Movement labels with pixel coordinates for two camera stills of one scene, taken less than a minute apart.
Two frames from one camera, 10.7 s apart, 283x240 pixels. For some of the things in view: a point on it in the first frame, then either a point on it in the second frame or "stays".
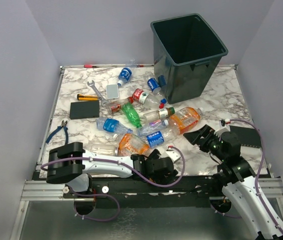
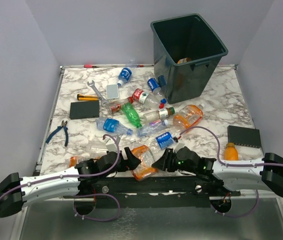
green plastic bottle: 132,115 stays
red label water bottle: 151,99 stays
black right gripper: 194,137 → 165,161
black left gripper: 162,179 → 131,163
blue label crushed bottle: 109,125 stays
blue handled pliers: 63,125 stays
